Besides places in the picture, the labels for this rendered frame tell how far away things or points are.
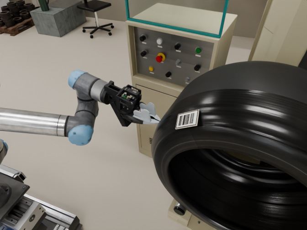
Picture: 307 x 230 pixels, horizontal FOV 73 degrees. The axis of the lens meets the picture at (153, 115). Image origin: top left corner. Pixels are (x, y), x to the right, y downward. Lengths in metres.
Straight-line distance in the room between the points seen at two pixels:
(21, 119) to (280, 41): 0.82
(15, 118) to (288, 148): 0.73
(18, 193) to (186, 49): 1.16
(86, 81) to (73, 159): 1.53
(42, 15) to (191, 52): 3.86
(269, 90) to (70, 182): 1.85
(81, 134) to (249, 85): 0.51
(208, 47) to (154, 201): 1.27
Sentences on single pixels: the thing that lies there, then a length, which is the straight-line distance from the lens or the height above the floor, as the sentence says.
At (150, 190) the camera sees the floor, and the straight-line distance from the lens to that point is 1.90.
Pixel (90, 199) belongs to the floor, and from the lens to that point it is 1.95.
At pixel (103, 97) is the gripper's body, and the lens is 0.72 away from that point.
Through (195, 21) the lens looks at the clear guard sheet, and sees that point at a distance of 1.14.
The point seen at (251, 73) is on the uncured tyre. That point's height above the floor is 1.44.
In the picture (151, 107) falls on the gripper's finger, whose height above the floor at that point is 1.26.
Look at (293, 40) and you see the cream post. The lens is 0.73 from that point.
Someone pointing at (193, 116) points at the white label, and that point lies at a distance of 0.47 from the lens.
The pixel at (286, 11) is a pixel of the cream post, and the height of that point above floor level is 1.52.
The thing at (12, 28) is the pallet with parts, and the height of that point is 0.14.
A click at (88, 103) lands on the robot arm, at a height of 1.21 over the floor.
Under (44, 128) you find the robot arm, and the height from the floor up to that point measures 1.22.
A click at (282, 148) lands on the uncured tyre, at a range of 0.44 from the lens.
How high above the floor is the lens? 1.71
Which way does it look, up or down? 44 degrees down
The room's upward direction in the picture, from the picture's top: 1 degrees counter-clockwise
